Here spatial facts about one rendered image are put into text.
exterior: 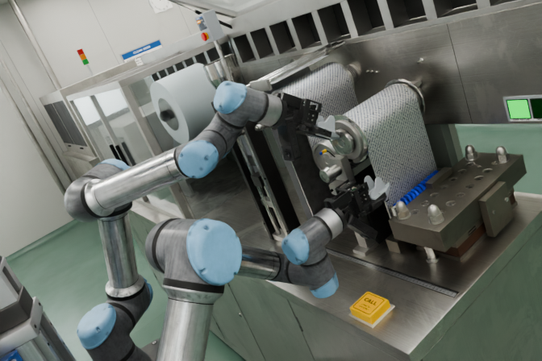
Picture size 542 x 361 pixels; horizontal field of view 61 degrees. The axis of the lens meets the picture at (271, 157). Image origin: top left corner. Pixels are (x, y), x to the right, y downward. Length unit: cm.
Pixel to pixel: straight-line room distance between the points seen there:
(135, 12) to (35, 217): 304
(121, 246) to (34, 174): 514
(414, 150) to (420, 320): 49
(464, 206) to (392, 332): 36
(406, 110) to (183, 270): 79
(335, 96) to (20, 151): 536
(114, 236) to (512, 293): 108
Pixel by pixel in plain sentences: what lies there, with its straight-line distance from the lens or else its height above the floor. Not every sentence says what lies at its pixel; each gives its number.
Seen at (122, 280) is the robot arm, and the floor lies 109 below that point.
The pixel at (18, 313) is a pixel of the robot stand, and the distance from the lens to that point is 114.
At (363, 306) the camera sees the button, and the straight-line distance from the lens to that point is 119.
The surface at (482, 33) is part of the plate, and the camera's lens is 132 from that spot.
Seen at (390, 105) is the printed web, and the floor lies 128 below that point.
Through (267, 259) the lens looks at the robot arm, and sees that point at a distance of 118.
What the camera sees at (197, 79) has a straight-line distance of 211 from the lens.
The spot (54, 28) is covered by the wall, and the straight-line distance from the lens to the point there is 662.
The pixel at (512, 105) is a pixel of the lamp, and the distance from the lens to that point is 135.
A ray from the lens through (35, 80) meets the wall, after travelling 650.
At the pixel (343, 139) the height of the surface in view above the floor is 126.
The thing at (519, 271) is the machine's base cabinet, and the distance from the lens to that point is 138.
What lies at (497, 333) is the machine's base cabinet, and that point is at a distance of 135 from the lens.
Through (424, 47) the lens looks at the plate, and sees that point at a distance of 142.
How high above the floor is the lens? 166
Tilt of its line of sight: 17 degrees down
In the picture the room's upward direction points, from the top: 22 degrees counter-clockwise
